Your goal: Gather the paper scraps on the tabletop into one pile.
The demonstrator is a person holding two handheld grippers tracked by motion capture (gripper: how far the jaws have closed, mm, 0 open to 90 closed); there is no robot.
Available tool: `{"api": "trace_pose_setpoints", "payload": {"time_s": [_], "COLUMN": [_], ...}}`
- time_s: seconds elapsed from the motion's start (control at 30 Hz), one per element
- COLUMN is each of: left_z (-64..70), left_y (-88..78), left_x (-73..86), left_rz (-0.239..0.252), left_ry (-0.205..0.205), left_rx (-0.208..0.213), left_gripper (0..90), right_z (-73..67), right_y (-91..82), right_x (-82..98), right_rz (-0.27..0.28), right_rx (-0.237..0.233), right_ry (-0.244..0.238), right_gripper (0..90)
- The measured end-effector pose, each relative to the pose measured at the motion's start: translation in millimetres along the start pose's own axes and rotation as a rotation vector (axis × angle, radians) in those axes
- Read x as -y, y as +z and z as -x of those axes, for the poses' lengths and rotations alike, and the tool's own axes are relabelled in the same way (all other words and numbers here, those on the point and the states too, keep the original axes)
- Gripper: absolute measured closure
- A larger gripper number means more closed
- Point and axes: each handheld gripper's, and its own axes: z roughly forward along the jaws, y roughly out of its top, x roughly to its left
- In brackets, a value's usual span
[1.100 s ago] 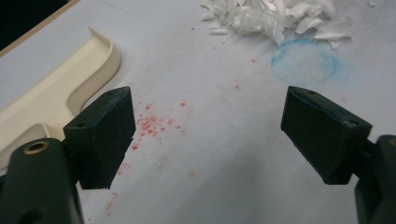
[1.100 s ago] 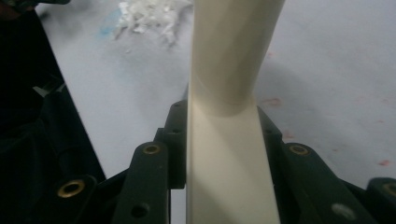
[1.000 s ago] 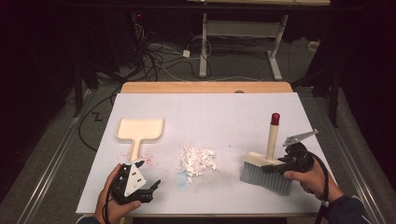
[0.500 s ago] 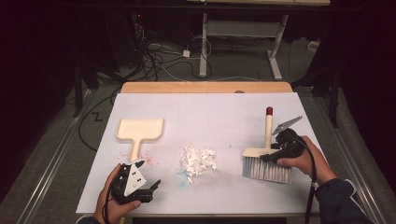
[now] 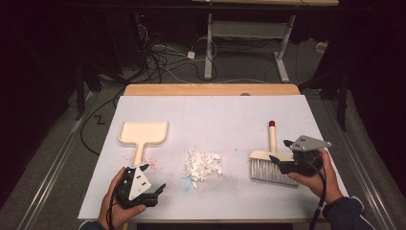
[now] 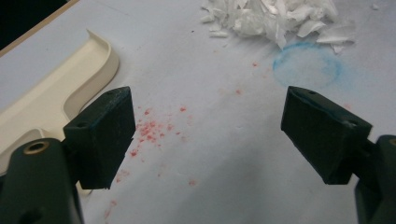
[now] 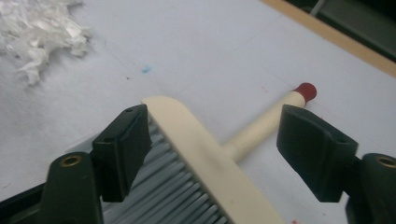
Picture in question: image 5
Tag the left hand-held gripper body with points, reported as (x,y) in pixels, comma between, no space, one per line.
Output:
(140,183)

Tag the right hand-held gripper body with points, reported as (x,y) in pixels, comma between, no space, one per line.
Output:
(306,161)

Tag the cream brush with red tip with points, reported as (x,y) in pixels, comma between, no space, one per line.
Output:
(272,140)

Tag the cream plastic dustpan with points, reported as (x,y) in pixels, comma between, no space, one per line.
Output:
(143,132)

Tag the pile of white paper scraps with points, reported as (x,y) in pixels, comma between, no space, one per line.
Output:
(201,164)

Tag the person's right hand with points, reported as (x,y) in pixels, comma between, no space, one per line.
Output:
(330,185)

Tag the person's left hand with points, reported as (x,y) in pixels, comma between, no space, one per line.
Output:
(110,214)

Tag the dark round table grommet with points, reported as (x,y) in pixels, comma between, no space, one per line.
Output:
(245,94)

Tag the white board table cover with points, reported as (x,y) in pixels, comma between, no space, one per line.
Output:
(207,108)

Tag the wooden table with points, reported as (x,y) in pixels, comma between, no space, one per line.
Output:
(191,90)

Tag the white power adapter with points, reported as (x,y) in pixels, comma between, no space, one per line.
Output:
(191,55)

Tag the metal floor rail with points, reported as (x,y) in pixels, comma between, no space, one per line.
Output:
(370,179)
(48,179)

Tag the white desk with metal frame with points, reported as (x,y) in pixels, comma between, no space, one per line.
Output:
(209,48)

